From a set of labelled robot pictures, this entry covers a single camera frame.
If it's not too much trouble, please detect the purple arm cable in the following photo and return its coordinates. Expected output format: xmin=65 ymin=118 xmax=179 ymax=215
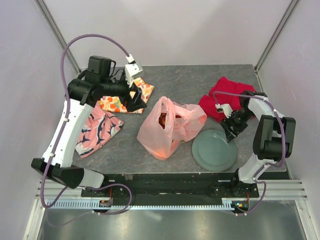
xmin=211 ymin=90 xmax=288 ymax=217
xmin=39 ymin=34 xmax=133 ymax=227

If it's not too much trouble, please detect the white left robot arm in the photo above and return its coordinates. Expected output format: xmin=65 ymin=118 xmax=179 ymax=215
xmin=31 ymin=55 xmax=147 ymax=197

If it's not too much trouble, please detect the orange floral cloth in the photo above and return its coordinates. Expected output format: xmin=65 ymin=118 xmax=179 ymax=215
xmin=97 ymin=76 xmax=155 ymax=115

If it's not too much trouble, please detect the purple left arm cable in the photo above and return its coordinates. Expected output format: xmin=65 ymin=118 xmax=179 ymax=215
xmin=39 ymin=34 xmax=133 ymax=227

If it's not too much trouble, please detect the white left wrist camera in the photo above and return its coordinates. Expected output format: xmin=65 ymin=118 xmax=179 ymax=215
xmin=124 ymin=54 xmax=143 ymax=87

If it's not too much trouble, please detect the pink navy floral cloth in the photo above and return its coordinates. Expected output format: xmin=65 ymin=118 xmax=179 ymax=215
xmin=75 ymin=104 xmax=124 ymax=159

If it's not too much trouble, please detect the grey-green round plate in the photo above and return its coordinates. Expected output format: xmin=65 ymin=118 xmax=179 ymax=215
xmin=192 ymin=129 xmax=238 ymax=172

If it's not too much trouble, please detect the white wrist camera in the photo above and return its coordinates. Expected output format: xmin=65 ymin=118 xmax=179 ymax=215
xmin=215 ymin=103 xmax=233 ymax=119
xmin=124 ymin=54 xmax=143 ymax=87

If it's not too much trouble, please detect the pink plastic bag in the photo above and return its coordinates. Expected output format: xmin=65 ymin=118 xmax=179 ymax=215
xmin=136 ymin=96 xmax=207 ymax=161

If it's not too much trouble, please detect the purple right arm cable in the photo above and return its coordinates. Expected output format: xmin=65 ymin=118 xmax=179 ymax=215
xmin=211 ymin=90 xmax=288 ymax=217

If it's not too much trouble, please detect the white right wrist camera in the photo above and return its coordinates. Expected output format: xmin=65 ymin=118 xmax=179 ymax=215
xmin=215 ymin=103 xmax=233 ymax=119

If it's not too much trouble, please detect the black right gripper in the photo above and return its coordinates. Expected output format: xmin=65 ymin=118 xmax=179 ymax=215
xmin=219 ymin=107 xmax=254 ymax=143

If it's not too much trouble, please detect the blue-grey cable duct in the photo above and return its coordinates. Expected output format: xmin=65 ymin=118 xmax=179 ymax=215
xmin=51 ymin=199 xmax=249 ymax=211

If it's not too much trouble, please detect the aluminium frame rail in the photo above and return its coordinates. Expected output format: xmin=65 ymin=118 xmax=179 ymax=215
xmin=33 ymin=0 xmax=83 ymax=76

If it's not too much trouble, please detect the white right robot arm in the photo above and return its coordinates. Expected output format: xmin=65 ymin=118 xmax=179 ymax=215
xmin=215 ymin=91 xmax=296 ymax=197

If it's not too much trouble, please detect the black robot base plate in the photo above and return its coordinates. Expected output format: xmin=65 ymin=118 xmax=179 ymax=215
xmin=80 ymin=172 xmax=261 ymax=200

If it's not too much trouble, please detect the red cloth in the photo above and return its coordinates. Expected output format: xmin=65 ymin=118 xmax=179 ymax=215
xmin=198 ymin=76 xmax=256 ymax=123

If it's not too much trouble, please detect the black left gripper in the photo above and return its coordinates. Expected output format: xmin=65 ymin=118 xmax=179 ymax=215
xmin=100 ymin=71 xmax=147 ymax=111

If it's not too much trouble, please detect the red yellow fake fruit bunch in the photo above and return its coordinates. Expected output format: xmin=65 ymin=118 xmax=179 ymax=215
xmin=158 ymin=112 xmax=182 ymax=130

